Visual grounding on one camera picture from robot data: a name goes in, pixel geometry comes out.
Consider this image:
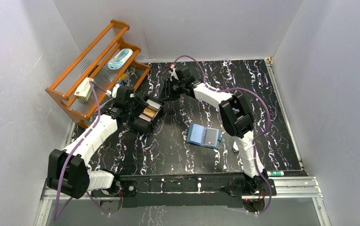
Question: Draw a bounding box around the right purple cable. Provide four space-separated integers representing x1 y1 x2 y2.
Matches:
171 55 273 216

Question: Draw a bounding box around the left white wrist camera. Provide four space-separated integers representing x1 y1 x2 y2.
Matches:
111 84 122 98

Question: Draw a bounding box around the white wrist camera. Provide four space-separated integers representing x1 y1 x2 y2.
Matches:
170 63 179 81
111 84 122 98

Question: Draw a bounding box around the blue card holder wallet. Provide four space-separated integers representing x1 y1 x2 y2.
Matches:
186 123 222 149

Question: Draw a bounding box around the orange wooden shelf rack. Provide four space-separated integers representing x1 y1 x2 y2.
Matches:
45 19 150 128

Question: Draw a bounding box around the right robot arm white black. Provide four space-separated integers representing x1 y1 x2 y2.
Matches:
160 66 268 195

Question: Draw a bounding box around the blue small object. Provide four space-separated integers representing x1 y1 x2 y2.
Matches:
117 73 129 86

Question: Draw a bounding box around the purple cable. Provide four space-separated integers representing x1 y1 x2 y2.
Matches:
171 55 273 216
53 80 112 220

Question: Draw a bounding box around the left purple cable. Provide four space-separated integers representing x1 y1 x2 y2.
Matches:
53 80 112 220

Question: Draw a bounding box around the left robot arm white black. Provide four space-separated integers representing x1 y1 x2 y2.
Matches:
47 85 147 199

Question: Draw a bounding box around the white plastic clip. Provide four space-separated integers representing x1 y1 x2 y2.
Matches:
232 142 239 153

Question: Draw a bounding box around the light blue oval case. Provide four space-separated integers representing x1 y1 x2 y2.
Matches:
107 48 133 70

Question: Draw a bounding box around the black credit card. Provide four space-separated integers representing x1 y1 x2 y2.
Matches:
204 128 219 147

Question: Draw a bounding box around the black plastic card box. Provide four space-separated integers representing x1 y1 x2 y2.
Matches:
129 95 164 134

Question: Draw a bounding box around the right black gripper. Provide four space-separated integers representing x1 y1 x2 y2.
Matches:
158 79 185 102

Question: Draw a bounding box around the green white marker pen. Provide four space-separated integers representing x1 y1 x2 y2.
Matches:
267 171 285 177

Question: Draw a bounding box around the white red small box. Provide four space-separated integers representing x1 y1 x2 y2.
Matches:
74 77 94 101

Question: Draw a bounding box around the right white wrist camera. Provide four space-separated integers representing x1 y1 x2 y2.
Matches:
170 63 179 81

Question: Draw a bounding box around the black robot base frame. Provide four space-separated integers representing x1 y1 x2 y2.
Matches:
41 171 323 216

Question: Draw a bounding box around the white card stack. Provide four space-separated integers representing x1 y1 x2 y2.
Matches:
139 99 163 122

